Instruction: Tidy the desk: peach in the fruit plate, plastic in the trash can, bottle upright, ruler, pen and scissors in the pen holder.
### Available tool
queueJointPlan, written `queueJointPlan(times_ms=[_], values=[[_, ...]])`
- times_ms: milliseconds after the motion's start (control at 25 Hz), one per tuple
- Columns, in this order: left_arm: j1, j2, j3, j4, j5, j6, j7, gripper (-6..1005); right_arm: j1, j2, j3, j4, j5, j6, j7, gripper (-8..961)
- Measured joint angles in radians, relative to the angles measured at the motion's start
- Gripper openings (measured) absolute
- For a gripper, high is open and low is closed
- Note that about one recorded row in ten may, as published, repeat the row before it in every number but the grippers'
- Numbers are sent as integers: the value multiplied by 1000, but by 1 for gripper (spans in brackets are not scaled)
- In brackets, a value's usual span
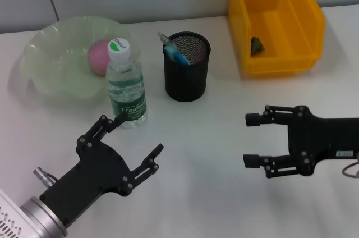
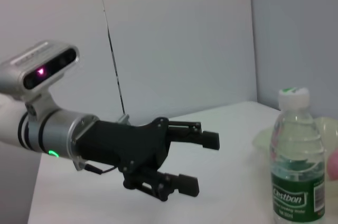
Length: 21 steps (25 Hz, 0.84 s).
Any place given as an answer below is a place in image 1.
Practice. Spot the green plastic scrap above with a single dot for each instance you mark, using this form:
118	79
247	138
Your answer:
257	46

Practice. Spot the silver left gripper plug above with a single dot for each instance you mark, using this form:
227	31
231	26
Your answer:
42	175

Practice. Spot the translucent green fruit plate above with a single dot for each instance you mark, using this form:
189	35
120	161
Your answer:
61	64

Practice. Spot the pink peach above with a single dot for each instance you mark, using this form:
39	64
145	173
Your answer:
98	57

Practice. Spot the blue capped scissors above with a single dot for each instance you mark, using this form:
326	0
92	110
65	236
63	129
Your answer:
179	57

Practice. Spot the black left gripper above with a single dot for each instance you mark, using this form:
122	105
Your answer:
95	173

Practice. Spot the black mesh pen cup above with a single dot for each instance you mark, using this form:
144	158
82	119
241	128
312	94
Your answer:
190	86

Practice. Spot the clear green-label water bottle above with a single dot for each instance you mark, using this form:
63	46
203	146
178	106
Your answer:
127	100

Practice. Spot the yellow plastic bin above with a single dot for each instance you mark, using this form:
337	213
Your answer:
280	38

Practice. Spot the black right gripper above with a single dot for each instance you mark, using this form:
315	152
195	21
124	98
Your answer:
322	139

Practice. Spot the grey ballpoint pen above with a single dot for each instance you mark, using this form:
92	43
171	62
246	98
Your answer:
166	40

